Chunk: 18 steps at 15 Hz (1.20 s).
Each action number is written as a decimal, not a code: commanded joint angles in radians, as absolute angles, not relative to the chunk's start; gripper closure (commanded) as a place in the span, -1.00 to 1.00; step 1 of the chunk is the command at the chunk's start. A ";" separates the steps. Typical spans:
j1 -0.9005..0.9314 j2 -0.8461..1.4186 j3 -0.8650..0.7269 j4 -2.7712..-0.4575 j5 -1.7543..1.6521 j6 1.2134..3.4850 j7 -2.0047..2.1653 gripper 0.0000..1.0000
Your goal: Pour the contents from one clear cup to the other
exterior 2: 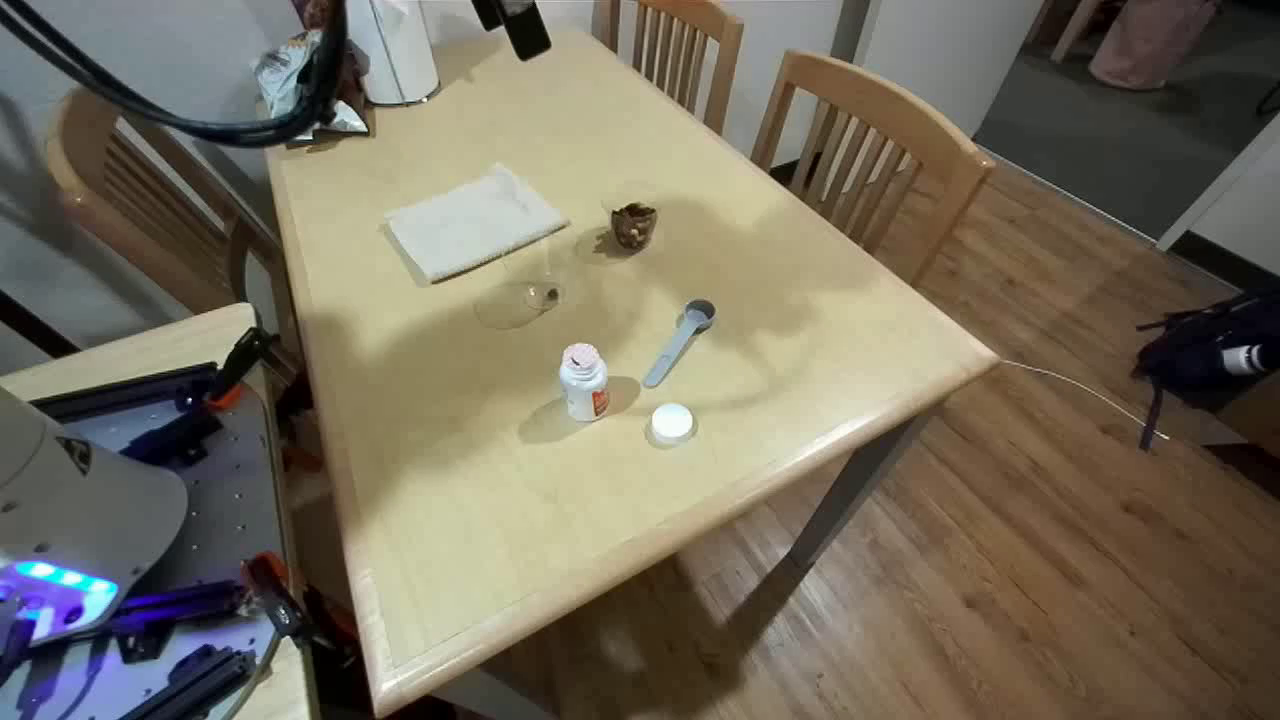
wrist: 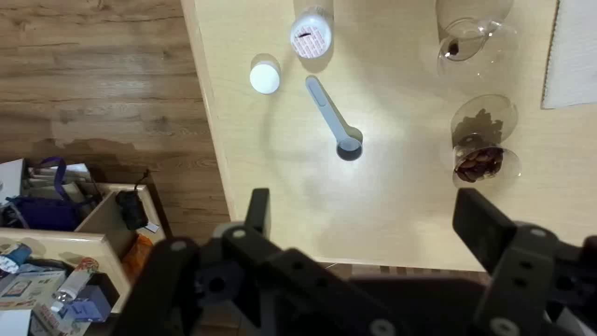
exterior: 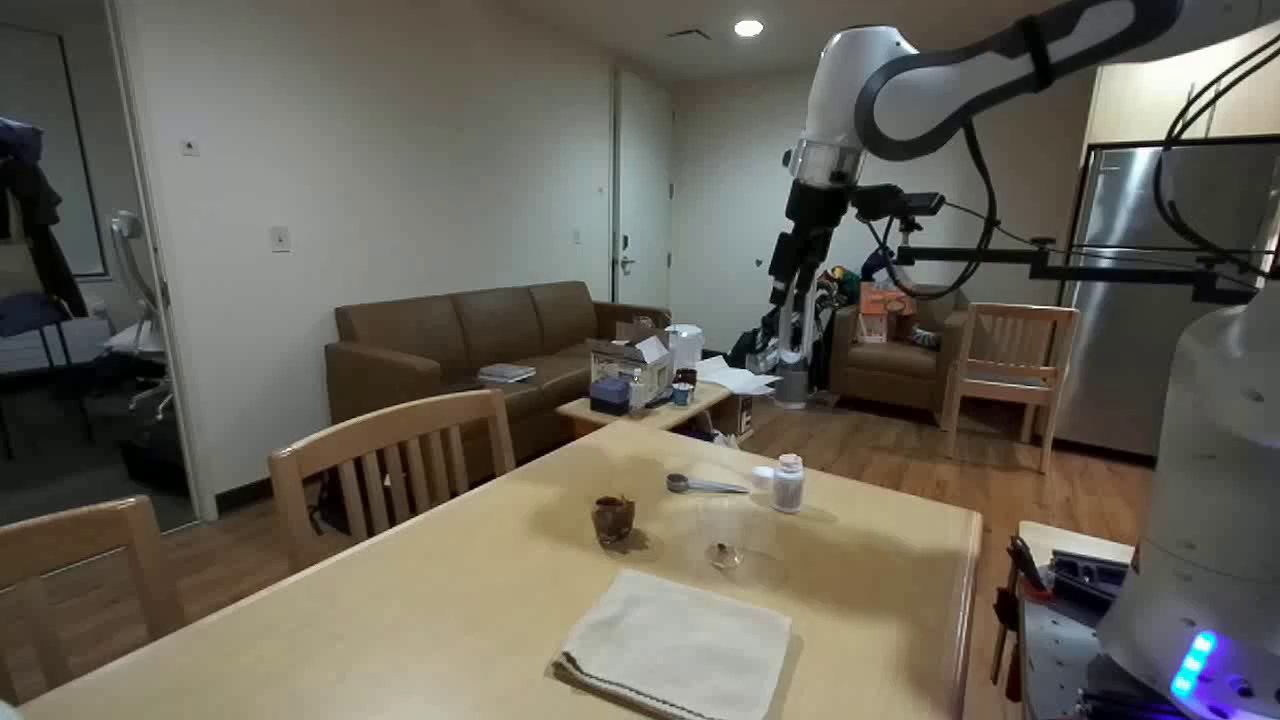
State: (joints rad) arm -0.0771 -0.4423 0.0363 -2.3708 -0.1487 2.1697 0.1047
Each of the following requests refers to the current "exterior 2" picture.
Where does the wooden chair left side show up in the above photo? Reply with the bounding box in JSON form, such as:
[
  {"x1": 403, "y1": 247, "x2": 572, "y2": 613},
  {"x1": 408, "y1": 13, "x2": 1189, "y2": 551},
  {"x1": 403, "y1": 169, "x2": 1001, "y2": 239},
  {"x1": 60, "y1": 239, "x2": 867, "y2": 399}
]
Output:
[{"x1": 44, "y1": 86, "x2": 305, "y2": 364}]

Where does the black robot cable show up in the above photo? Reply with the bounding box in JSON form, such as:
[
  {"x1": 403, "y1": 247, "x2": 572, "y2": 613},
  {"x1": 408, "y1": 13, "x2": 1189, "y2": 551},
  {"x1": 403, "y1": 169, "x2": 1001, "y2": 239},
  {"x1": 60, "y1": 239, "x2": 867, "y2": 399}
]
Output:
[{"x1": 0, "y1": 0, "x2": 350, "y2": 151}]

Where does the grey measuring scoop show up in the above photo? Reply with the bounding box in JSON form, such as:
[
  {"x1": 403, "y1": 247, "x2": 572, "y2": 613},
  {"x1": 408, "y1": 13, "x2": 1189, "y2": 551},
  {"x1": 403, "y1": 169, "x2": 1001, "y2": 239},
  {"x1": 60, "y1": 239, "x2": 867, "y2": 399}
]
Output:
[{"x1": 639, "y1": 302, "x2": 715, "y2": 389}]

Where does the silver snack bag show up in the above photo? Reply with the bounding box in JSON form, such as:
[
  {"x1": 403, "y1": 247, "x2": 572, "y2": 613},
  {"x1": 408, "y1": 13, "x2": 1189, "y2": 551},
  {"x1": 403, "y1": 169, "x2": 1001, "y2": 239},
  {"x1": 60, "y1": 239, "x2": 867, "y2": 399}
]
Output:
[{"x1": 250, "y1": 31, "x2": 372, "y2": 145}]

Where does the folded white cloth napkin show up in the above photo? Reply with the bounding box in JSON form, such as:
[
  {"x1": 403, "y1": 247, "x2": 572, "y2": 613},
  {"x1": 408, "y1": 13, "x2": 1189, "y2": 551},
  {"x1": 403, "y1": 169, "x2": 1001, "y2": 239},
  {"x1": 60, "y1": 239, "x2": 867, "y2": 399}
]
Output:
[{"x1": 385, "y1": 165, "x2": 568, "y2": 286}]

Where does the black bag on floor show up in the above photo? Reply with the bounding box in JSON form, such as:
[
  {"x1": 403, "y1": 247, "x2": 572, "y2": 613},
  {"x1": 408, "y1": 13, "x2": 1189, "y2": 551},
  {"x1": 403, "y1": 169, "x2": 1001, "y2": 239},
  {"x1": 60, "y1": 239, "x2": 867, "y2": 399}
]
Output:
[{"x1": 1133, "y1": 287, "x2": 1280, "y2": 444}]

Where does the clear cup with trail mix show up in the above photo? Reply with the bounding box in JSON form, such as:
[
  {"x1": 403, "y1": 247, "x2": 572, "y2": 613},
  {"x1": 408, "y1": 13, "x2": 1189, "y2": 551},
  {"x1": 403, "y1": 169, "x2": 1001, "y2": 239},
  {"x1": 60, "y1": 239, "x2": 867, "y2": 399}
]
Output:
[{"x1": 609, "y1": 203, "x2": 657, "y2": 255}]

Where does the white paper towel roll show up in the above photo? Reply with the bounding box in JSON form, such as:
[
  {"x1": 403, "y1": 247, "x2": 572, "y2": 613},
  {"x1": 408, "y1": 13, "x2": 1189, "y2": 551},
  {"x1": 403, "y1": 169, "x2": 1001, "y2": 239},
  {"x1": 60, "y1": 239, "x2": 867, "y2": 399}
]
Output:
[{"x1": 342, "y1": 0, "x2": 435, "y2": 109}]

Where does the white bottle cap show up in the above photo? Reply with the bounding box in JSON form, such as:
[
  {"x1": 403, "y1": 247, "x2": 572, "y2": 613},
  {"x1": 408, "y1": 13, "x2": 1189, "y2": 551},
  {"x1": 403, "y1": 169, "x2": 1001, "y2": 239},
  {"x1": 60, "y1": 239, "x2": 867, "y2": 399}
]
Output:
[{"x1": 649, "y1": 399, "x2": 696, "y2": 448}]

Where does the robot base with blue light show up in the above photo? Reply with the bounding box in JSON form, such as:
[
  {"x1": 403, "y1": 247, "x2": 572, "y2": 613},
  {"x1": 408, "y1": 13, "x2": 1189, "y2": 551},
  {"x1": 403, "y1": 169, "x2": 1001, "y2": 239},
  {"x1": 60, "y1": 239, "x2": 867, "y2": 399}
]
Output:
[{"x1": 0, "y1": 393, "x2": 186, "y2": 649}]

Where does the wooden chair near right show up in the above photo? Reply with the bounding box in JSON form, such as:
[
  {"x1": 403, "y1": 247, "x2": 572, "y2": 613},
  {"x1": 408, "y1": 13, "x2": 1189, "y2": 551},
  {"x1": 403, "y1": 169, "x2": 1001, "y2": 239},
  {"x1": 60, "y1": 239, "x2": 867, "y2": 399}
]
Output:
[{"x1": 753, "y1": 49, "x2": 993, "y2": 286}]

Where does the white pill bottle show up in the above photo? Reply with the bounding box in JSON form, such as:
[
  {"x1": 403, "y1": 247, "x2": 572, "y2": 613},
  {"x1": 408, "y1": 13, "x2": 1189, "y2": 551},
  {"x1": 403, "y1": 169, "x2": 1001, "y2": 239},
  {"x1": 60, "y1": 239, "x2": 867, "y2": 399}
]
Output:
[{"x1": 560, "y1": 344, "x2": 609, "y2": 424}]

